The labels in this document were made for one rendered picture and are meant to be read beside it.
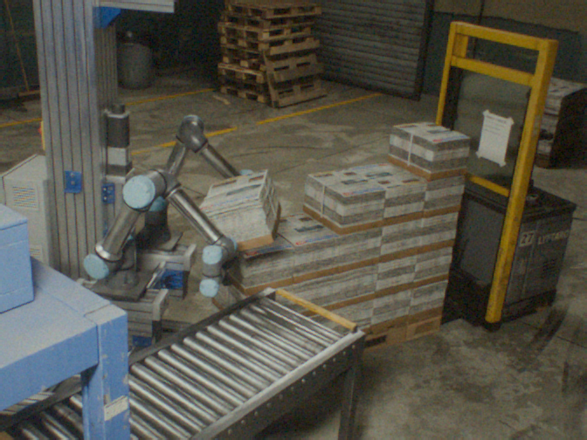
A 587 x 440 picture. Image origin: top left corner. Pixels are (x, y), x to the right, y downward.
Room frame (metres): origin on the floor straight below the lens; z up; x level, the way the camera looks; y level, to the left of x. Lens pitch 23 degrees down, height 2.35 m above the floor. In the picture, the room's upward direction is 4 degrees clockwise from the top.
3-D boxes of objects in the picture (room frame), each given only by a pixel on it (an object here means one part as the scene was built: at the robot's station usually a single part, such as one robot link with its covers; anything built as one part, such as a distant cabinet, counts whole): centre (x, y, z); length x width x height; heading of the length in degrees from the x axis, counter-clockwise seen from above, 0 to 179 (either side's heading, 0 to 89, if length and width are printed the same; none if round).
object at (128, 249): (2.74, 0.74, 0.98); 0.13 x 0.12 x 0.14; 162
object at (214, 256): (2.48, 0.29, 1.10); 0.11 x 0.08 x 0.11; 162
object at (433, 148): (3.94, -0.79, 0.65); 0.39 x 0.30 x 1.29; 33
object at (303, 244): (3.54, -0.18, 0.42); 1.17 x 0.39 x 0.83; 123
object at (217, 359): (2.23, 0.20, 0.77); 0.47 x 0.05 x 0.05; 51
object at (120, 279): (2.74, 0.74, 0.87); 0.15 x 0.15 x 0.10
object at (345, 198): (3.62, -0.29, 0.95); 0.38 x 0.29 x 0.23; 34
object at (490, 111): (4.19, -1.16, 1.27); 0.57 x 0.01 x 0.65; 33
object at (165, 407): (1.98, 0.41, 0.77); 0.47 x 0.05 x 0.05; 51
